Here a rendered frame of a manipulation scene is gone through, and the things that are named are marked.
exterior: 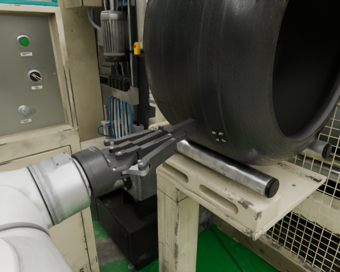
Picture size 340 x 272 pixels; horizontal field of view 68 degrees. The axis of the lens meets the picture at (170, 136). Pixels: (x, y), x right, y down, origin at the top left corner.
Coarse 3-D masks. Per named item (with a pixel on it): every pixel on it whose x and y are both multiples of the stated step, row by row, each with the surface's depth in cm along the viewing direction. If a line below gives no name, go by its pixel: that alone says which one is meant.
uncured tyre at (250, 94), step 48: (192, 0) 40; (240, 0) 36; (288, 0) 37; (336, 0) 67; (144, 48) 52; (192, 48) 41; (240, 48) 37; (288, 48) 81; (336, 48) 71; (192, 96) 45; (240, 96) 40; (288, 96) 80; (336, 96) 65; (240, 144) 47; (288, 144) 54
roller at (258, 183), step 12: (180, 144) 70; (192, 144) 67; (192, 156) 66; (204, 156) 63; (216, 156) 61; (216, 168) 60; (228, 168) 58; (240, 168) 56; (252, 168) 55; (240, 180) 55; (252, 180) 53; (264, 180) 52; (276, 180) 52; (264, 192) 51; (276, 192) 53
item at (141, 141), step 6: (162, 126) 47; (156, 132) 46; (162, 132) 46; (144, 138) 45; (150, 138) 45; (156, 138) 46; (120, 144) 42; (126, 144) 42; (132, 144) 43; (138, 144) 44; (108, 150) 41; (114, 150) 41
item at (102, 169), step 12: (72, 156) 38; (84, 156) 36; (96, 156) 36; (108, 156) 40; (132, 156) 40; (84, 168) 35; (96, 168) 35; (108, 168) 36; (120, 168) 37; (96, 180) 35; (108, 180) 36; (96, 192) 36
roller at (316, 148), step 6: (312, 144) 69; (318, 144) 68; (324, 144) 68; (330, 144) 68; (306, 150) 71; (312, 150) 69; (318, 150) 68; (324, 150) 67; (330, 150) 69; (318, 156) 69; (324, 156) 68
